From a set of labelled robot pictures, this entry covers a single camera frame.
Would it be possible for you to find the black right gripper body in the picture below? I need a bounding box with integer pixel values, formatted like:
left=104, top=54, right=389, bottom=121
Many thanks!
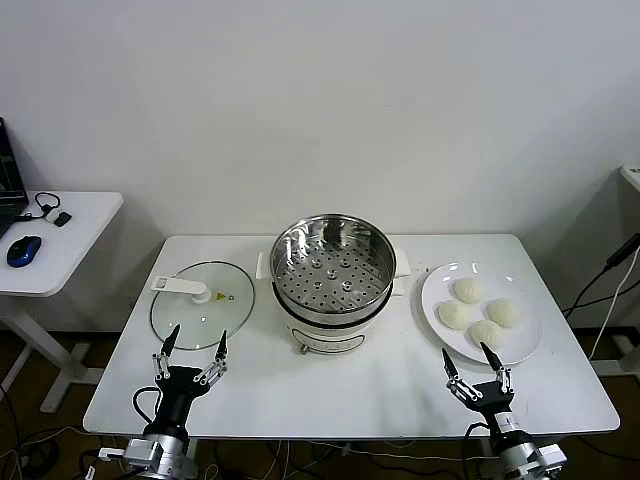
left=469, top=382, right=519, bottom=434

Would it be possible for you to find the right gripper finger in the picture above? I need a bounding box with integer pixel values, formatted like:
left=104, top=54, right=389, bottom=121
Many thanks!
left=479, top=341, right=515, bottom=396
left=440, top=348, right=482, bottom=404

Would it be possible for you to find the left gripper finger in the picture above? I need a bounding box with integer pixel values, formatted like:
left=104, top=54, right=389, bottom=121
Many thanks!
left=194, top=328, right=231, bottom=385
left=151, top=323, right=181, bottom=382

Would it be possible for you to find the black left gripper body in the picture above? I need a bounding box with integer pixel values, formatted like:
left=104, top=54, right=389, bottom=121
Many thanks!
left=144, top=364, right=210, bottom=439

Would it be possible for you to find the white steamed baozi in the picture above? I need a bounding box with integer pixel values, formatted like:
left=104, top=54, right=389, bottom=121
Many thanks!
left=438, top=299, right=472, bottom=331
left=452, top=277, right=485, bottom=305
left=466, top=319, right=505, bottom=351
left=487, top=298, right=522, bottom=329

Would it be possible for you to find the stainless steel steamer basket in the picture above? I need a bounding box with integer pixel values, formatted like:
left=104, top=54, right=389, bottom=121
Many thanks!
left=270, top=213, right=398, bottom=325

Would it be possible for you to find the white round plate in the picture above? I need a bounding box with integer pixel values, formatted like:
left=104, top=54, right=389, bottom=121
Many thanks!
left=420, top=260, right=544, bottom=366

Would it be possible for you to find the white table leg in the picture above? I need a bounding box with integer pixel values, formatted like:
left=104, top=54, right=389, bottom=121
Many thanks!
left=477, top=438, right=506, bottom=480

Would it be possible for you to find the white electric cooking pot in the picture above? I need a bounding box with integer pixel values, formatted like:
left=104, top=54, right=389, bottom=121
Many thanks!
left=255, top=249, right=414, bottom=357

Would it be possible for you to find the white side table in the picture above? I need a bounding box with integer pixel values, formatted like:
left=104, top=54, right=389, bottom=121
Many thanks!
left=0, top=190, right=125, bottom=414

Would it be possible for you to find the blue and black mouse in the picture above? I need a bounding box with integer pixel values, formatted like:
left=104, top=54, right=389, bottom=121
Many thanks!
left=6, top=234, right=44, bottom=268

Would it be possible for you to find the black laptop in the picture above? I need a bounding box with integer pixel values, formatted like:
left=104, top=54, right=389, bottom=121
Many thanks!
left=0, top=117, right=29, bottom=239

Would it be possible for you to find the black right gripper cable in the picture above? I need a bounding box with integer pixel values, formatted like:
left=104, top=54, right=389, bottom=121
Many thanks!
left=465, top=421, right=496, bottom=454

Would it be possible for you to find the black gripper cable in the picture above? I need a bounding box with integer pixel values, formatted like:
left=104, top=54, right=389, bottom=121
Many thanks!
left=465, top=421, right=496, bottom=454
left=131, top=386, right=162, bottom=427

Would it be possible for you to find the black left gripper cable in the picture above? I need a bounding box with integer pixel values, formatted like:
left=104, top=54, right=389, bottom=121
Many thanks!
left=131, top=386, right=162, bottom=427

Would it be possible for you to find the glass lid with white handle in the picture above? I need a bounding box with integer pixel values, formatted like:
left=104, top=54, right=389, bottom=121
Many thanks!
left=150, top=259, right=256, bottom=351

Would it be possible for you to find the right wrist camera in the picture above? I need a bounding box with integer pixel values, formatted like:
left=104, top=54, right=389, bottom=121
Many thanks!
left=537, top=442, right=569, bottom=469

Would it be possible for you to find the white floor cable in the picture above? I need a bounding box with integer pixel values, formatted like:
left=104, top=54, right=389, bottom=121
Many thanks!
left=279, top=439, right=494, bottom=460

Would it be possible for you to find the white hanging cable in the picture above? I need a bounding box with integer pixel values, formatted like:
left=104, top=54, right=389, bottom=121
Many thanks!
left=589, top=264, right=640, bottom=361

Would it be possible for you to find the black floor cable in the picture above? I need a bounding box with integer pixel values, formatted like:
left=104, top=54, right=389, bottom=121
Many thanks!
left=0, top=384, right=24, bottom=480

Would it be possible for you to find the black power cable with plug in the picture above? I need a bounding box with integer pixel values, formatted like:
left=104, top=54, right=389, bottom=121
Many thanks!
left=562, top=234, right=640, bottom=316

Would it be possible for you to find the black cable with white adapter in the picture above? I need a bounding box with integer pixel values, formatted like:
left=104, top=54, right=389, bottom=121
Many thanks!
left=18, top=192, right=62, bottom=222

